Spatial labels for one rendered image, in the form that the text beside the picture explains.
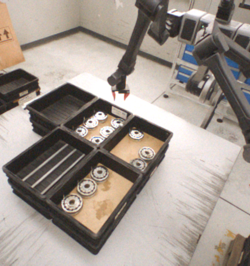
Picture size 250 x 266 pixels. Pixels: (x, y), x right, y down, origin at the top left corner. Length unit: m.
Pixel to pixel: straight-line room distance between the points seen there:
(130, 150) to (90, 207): 0.45
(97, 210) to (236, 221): 1.53
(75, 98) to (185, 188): 1.04
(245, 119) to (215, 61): 0.24
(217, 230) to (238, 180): 0.67
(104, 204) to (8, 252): 0.49
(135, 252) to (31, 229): 0.53
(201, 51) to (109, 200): 0.81
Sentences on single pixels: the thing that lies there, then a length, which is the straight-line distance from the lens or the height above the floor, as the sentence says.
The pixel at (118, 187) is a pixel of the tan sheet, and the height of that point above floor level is 0.83.
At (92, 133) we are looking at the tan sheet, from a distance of 1.52.
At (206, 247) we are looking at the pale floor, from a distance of 2.20.
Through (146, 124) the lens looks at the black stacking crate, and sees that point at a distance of 1.53.
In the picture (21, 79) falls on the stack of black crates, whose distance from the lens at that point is 2.78.
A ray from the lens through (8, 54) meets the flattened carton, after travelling 4.08.
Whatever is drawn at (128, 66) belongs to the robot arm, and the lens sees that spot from 1.25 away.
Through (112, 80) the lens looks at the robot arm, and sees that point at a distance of 1.27.
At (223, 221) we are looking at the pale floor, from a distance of 2.37.
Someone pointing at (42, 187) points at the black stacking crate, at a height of 0.83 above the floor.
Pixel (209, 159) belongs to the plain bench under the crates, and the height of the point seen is 0.70.
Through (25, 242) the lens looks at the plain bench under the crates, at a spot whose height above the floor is 0.70.
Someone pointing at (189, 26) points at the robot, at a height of 1.47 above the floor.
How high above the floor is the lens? 1.90
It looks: 44 degrees down
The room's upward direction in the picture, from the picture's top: 8 degrees clockwise
